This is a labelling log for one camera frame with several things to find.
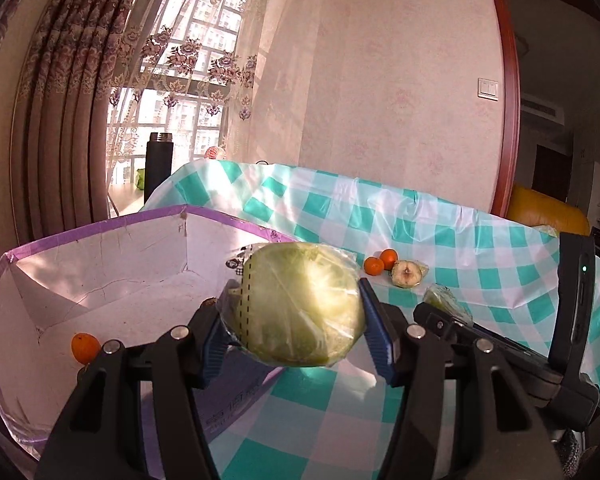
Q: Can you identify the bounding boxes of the yellow sofa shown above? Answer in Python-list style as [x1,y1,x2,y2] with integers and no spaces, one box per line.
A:
[507,185,591,237]

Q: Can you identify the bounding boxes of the sheer floral curtain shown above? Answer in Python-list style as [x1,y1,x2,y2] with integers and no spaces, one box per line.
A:
[105,0,321,221]

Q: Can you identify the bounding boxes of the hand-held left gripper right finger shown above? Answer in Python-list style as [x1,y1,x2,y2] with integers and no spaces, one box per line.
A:
[357,277,566,480]

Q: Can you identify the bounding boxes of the green melon half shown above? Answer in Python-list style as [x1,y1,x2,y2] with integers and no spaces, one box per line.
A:
[219,241,368,368]

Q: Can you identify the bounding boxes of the green fruit piece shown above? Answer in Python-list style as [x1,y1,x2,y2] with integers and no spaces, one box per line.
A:
[422,283,475,326]

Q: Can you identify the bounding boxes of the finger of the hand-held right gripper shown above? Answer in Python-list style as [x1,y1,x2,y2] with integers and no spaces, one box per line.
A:
[412,302,552,367]

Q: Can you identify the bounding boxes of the wrapped apple half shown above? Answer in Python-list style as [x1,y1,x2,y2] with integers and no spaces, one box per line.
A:
[391,259,429,289]

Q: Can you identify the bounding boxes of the heavy patterned curtain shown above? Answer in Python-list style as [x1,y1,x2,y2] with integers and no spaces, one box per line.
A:
[0,0,181,261]

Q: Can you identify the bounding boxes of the red wooden door frame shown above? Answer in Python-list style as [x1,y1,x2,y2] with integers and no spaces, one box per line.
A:
[482,0,522,218]

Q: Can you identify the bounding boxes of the black thermos bottle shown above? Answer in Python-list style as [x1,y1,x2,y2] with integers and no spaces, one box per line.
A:
[144,131,174,206]

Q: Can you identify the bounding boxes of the dark wooden door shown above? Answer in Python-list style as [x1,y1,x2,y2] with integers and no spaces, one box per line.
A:
[532,142,573,203]

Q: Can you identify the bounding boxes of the purple cardboard box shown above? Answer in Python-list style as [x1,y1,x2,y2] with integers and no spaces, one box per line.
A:
[0,204,301,480]

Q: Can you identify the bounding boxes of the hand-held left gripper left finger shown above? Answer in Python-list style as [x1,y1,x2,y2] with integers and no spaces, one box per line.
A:
[32,302,231,480]

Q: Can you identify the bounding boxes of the ceiling air vent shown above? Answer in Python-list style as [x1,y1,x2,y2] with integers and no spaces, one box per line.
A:
[520,95,566,123]

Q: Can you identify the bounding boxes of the teal checked tablecloth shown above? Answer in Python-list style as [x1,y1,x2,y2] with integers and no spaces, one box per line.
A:
[142,160,600,480]

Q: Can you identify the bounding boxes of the wooden side table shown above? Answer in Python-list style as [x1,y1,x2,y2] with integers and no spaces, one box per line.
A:
[107,180,151,218]

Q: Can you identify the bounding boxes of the large orange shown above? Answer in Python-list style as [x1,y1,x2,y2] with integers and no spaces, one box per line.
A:
[71,332,102,365]

